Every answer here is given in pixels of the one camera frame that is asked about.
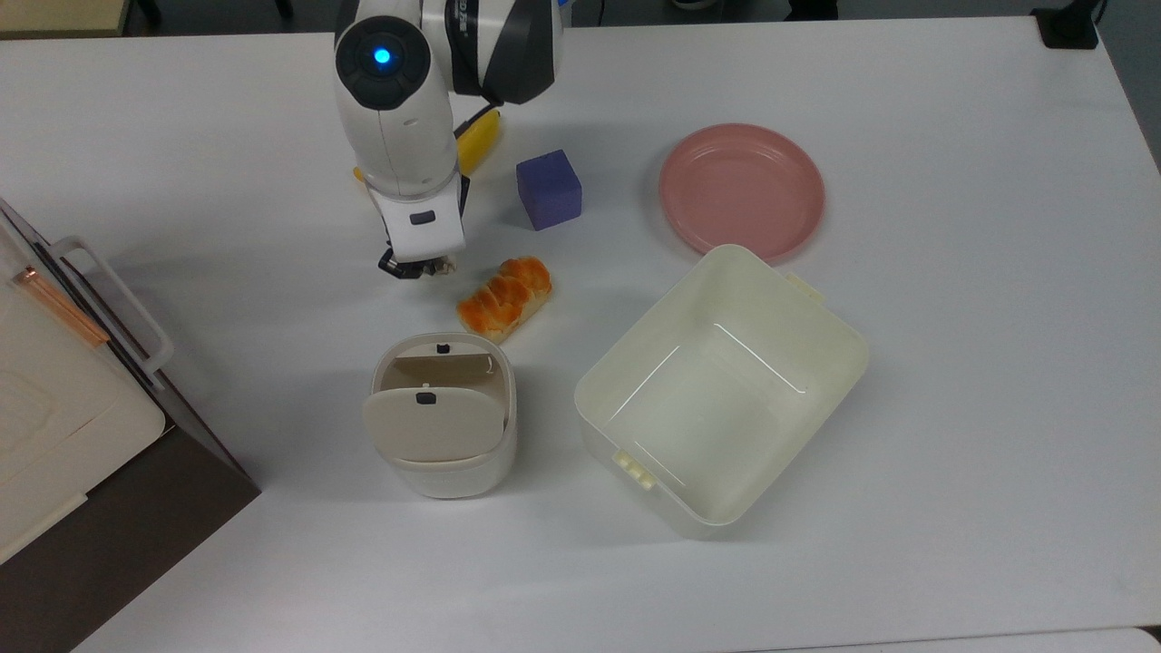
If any black stand base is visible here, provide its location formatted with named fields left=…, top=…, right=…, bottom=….
left=1031, top=0, right=1101, bottom=50

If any cream box with copper strip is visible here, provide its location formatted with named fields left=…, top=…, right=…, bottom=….
left=0, top=235, right=175, bottom=565

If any cream flip-lid trash can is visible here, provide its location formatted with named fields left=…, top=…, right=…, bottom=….
left=362, top=331, right=519, bottom=501

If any yellow toy banana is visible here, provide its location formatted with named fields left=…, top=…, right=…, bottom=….
left=353, top=108, right=506, bottom=184

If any purple foam cube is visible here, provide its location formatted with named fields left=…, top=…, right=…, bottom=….
left=515, top=149, right=584, bottom=231

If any tan wooden board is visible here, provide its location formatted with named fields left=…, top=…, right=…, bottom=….
left=0, top=0, right=133, bottom=39

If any pink plastic plate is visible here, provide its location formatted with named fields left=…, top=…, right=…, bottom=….
left=659, top=123, right=827, bottom=262

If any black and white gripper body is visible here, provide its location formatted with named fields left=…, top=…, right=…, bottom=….
left=366, top=171, right=470, bottom=266

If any orange glazed toy bread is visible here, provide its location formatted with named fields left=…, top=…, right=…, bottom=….
left=455, top=256, right=553, bottom=345

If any white plastic storage box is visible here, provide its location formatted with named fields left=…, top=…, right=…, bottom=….
left=573, top=243, right=871, bottom=535

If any white microwave oven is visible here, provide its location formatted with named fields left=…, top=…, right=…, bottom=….
left=0, top=198, right=262, bottom=653

